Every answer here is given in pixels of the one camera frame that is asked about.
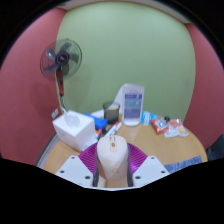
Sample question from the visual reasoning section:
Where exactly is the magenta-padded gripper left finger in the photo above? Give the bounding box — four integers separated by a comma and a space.
54, 142, 100, 188

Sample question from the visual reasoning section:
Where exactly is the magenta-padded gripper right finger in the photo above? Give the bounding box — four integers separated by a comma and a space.
126, 142, 170, 188

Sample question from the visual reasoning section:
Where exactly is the beige computer mouse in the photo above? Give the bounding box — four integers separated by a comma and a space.
96, 135, 130, 182

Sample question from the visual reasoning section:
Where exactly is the white tissue box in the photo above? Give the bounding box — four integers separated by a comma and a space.
52, 110, 98, 153

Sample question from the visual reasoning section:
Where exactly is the white and orange snack packet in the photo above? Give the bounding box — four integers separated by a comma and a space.
163, 118, 190, 139

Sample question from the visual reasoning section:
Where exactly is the light blue packet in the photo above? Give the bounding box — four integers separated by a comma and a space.
140, 110, 161, 126

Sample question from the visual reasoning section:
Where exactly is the blue whiteboard eraser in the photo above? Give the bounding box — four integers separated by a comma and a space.
83, 112, 109, 131

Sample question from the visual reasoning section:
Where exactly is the red-capped whiteboard marker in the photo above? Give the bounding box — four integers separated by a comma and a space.
104, 121, 124, 138

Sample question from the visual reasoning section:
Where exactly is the dark translucent cup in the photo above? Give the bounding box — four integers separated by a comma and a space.
102, 101, 121, 125

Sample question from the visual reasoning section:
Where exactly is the white chair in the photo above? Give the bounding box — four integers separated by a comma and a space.
113, 85, 126, 111

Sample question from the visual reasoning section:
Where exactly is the standing fan with red pole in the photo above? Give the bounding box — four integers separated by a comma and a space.
39, 38, 83, 116

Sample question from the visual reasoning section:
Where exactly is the white wall outlet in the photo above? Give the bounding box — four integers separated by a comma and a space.
50, 108, 60, 120

